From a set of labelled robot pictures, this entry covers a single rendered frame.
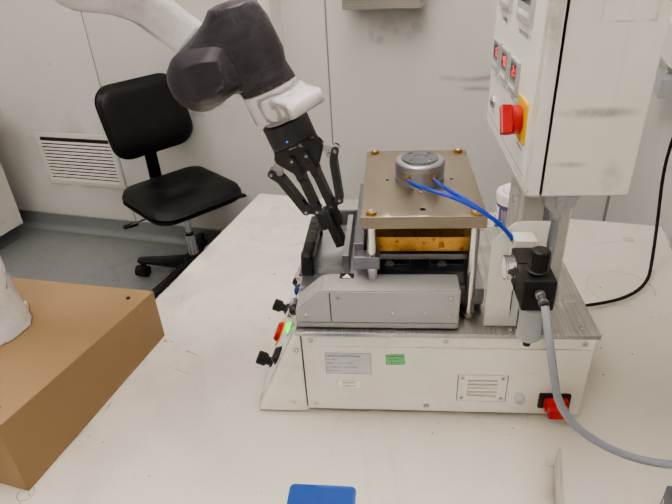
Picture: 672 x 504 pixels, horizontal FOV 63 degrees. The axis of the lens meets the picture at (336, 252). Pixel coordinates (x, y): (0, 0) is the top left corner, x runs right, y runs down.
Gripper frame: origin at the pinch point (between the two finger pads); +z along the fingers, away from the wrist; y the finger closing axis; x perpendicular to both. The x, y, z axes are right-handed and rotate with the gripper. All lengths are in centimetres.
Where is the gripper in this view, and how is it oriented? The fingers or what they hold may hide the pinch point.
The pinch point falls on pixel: (333, 226)
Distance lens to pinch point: 95.9
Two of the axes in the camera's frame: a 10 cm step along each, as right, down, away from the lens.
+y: -9.2, 2.9, 2.6
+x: -0.9, 5.1, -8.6
